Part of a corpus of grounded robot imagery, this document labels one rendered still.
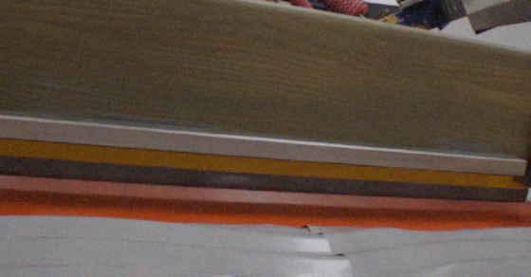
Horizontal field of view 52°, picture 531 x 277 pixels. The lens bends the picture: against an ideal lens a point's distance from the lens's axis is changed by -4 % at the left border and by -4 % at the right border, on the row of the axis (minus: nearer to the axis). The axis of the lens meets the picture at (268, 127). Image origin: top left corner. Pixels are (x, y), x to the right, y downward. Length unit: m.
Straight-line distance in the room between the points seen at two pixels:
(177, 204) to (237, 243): 0.06
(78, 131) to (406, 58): 0.17
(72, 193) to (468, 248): 0.19
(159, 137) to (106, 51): 0.05
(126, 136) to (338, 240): 0.11
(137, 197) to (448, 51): 0.18
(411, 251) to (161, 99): 0.13
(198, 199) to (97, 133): 0.07
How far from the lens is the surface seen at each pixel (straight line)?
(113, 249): 0.21
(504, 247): 0.30
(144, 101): 0.27
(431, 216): 0.34
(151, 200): 0.29
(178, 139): 0.26
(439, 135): 0.33
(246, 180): 0.30
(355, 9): 0.94
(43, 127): 0.26
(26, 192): 0.29
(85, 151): 0.28
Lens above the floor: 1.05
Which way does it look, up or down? 10 degrees down
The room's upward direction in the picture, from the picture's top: 9 degrees clockwise
